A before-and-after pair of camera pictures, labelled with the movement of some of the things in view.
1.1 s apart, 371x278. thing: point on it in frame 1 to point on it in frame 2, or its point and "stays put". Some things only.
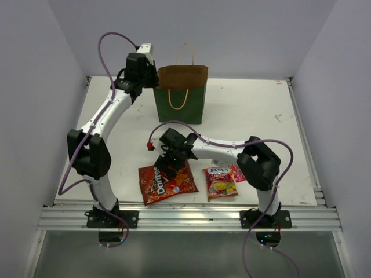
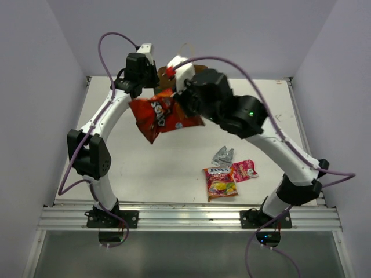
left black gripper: [155, 79] stays put
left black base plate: [106, 219] stays put
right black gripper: [163, 162] to [180, 95]
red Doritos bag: [155, 185] to [161, 113]
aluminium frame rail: [320, 218] stays put
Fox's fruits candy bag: [221, 182] stays put
